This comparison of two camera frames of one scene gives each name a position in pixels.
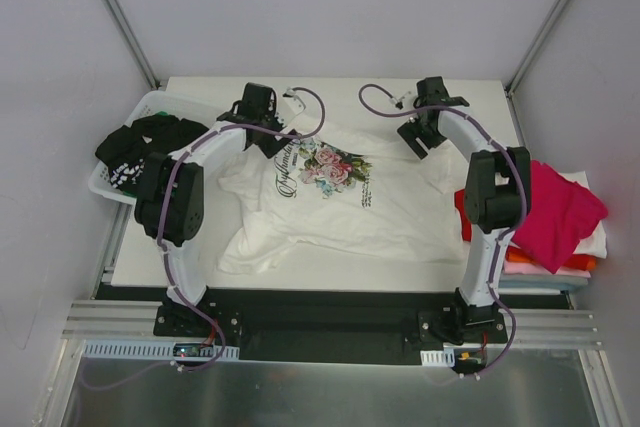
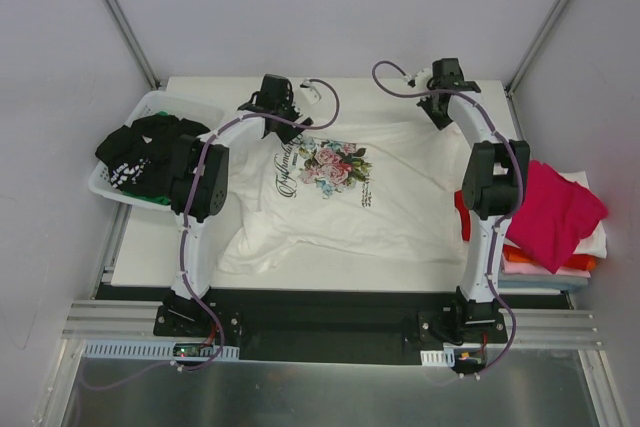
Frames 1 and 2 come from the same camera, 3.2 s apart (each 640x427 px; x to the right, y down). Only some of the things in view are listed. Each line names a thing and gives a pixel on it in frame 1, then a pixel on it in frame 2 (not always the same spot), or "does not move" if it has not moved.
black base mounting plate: (352, 326) does not move
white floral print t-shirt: (341, 192) does not move
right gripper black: (417, 136) → (435, 112)
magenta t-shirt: (560, 213) does not move
